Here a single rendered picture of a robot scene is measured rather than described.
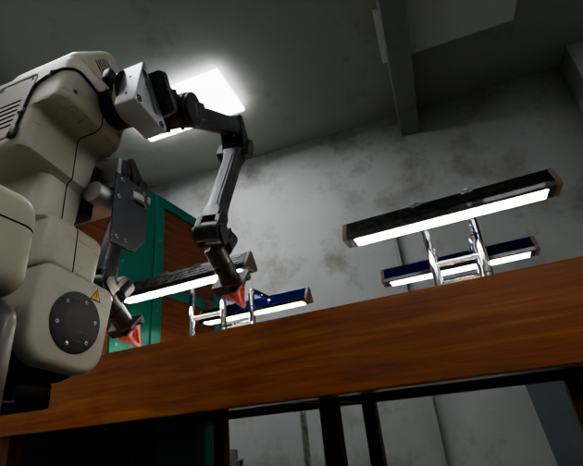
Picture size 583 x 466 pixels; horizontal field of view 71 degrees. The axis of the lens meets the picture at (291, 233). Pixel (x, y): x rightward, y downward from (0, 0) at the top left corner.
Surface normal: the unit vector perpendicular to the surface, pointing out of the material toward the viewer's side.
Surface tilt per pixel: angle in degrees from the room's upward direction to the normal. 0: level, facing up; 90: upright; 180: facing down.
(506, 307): 90
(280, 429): 90
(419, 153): 90
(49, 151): 90
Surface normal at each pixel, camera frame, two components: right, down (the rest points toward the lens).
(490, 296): -0.41, -0.35
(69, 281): 0.94, -0.22
